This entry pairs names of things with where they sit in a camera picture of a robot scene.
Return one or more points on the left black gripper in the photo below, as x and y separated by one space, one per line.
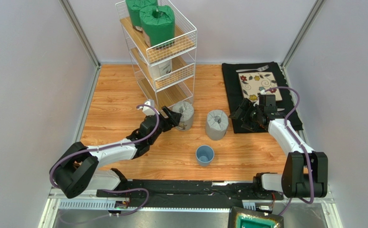
174 117

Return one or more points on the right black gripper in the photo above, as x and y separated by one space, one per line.
245 112

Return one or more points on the grey toilet paper roll back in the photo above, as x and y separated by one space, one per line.
187 118

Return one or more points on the grey toilet paper roll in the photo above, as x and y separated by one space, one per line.
187 118
217 123

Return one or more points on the white toilet paper roll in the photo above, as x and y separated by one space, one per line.
160 70

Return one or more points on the green toilet paper roll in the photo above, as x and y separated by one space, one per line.
158 24
134 7

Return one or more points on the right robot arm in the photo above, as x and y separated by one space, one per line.
305 173

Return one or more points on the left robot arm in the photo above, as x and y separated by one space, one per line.
73 172

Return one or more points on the floral square plate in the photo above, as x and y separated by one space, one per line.
252 83

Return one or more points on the black cloth placemat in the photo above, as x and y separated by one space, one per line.
235 97

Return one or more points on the silver fork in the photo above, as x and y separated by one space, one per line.
260 69

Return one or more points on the blue plastic cup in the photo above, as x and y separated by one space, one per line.
204 155

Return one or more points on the teal glazed square dish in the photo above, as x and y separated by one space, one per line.
246 218

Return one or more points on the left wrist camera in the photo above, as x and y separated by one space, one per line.
148 108

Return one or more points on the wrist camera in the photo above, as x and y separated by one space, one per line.
264 92
148 108

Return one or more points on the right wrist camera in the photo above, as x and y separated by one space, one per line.
264 92

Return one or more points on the white wire shelf rack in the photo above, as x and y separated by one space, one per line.
182 50

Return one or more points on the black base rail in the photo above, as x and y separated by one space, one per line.
192 194

